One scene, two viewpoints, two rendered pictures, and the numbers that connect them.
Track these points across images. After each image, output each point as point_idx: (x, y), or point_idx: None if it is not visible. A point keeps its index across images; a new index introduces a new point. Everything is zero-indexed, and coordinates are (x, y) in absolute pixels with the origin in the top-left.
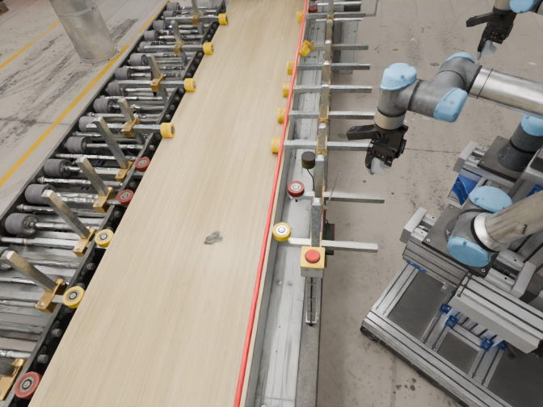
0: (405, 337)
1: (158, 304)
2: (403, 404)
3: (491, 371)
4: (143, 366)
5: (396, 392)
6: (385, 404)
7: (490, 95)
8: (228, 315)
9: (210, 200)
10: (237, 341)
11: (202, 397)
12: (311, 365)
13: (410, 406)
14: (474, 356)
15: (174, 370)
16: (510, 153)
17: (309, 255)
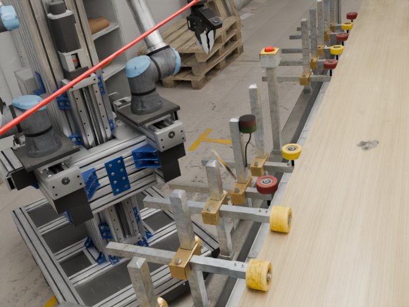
0: (193, 229)
1: (408, 111)
2: (214, 230)
3: (143, 209)
4: (405, 91)
5: (216, 236)
6: (229, 231)
7: None
8: (343, 109)
9: (381, 175)
10: (335, 100)
11: (356, 85)
12: (284, 134)
13: (209, 229)
14: (146, 220)
15: (379, 91)
16: (55, 132)
17: (271, 47)
